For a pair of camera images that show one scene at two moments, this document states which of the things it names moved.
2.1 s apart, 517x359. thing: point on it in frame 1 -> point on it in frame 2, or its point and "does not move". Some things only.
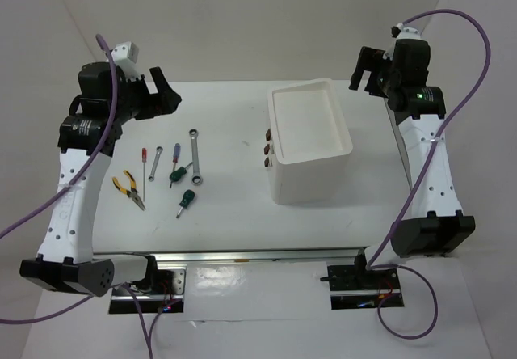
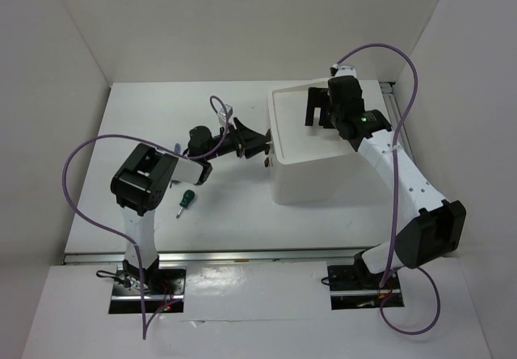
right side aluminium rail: x=399 y=138 does not move
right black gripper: x=371 y=60 -> x=317 y=98
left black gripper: x=164 y=102 -> x=249 y=137
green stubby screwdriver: x=188 y=196 does not move
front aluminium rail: x=185 y=259 does not move
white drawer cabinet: x=310 y=142 does not move
